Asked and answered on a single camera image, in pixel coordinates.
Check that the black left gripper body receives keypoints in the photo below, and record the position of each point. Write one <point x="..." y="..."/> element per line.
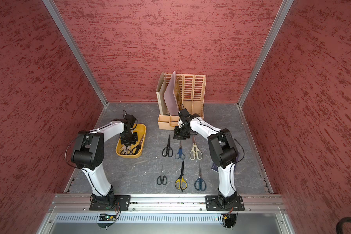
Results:
<point x="127" y="137"/>

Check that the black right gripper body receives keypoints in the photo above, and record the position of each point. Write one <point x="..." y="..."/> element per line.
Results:
<point x="184" y="132"/>

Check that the pink handled scissors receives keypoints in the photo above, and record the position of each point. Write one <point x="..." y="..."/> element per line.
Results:
<point x="125" y="150"/>

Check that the yellow plastic storage tray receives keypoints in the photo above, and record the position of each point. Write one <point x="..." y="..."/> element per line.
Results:
<point x="141" y="130"/>

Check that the blue handled small scissors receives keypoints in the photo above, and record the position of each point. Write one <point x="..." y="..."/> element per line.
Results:
<point x="180" y="155"/>

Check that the cream handled kitchen scissors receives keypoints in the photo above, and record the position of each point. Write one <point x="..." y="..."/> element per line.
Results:
<point x="195" y="153"/>

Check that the small grey handled scissors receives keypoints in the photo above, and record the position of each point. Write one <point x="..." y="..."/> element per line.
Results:
<point x="162" y="179"/>

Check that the yellow black handled scissors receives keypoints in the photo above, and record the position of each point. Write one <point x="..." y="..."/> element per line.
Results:
<point x="180" y="183"/>

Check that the dark blue handled scissors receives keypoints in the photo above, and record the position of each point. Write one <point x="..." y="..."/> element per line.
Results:
<point x="200" y="184"/>

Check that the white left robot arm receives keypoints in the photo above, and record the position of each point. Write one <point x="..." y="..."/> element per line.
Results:
<point x="88" y="155"/>

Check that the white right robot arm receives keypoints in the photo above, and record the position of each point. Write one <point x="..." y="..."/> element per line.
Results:
<point x="223" y="152"/>

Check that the lilac folder in organizer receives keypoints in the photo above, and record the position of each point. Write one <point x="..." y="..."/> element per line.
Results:
<point x="169" y="96"/>

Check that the beige plastic file organizer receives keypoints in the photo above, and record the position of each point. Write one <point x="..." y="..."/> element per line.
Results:
<point x="189" y="93"/>

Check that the dark blue book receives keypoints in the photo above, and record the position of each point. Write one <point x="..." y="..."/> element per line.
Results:
<point x="214" y="167"/>

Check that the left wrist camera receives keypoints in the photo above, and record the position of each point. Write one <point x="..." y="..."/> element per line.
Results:
<point x="129" y="119"/>

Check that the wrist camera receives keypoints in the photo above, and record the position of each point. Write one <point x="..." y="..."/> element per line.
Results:
<point x="183" y="115"/>
<point x="129" y="119"/>

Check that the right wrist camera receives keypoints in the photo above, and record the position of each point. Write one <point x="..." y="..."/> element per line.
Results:
<point x="183" y="115"/>

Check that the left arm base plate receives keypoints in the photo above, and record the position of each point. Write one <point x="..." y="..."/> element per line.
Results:
<point x="117" y="202"/>

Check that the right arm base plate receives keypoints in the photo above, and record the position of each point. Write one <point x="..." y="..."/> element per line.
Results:
<point x="220" y="203"/>

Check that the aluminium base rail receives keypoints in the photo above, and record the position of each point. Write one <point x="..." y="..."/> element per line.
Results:
<point x="160" y="208"/>

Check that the aluminium left corner post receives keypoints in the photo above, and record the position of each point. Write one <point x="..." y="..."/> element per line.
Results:
<point x="60" y="23"/>

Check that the aluminium corner post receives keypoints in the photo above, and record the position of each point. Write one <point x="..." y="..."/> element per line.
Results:
<point x="274" y="30"/>
<point x="60" y="23"/>

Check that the aluminium right corner post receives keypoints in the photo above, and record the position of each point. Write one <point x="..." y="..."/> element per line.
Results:
<point x="274" y="30"/>

